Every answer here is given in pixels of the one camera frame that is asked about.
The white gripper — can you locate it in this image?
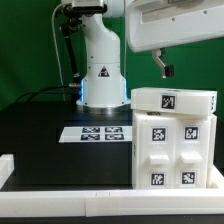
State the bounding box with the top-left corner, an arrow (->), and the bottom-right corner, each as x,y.
126,0 -> 224,78

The white box part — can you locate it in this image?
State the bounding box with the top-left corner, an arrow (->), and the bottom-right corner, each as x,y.
131,87 -> 217,116

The white cabinet body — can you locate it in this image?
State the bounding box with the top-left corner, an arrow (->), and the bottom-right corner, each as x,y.
132,110 -> 217,189

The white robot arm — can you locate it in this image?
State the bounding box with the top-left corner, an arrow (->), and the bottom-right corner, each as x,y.
61,0 -> 224,113

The white flat tag plate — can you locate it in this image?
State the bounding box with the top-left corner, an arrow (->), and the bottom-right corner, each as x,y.
59,126 -> 132,143

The white cable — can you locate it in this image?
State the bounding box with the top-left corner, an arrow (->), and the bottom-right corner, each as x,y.
51,2 -> 68,101

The white U-shaped frame fence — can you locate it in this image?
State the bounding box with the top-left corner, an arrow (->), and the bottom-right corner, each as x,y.
0,154 -> 224,218

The black cable bundle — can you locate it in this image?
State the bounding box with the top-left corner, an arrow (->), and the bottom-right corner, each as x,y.
14,83 -> 83,103

